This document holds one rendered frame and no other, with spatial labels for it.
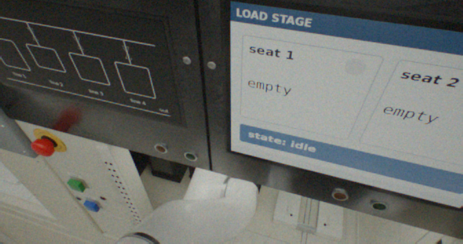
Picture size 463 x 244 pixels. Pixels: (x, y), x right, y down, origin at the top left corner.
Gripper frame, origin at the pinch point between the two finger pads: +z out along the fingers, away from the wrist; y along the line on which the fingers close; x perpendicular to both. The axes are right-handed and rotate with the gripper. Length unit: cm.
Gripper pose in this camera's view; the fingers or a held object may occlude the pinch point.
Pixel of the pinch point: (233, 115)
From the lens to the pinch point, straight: 81.1
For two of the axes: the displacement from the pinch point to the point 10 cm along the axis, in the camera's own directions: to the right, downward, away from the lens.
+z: 2.5, -7.0, 6.7
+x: 0.0, -6.9, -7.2
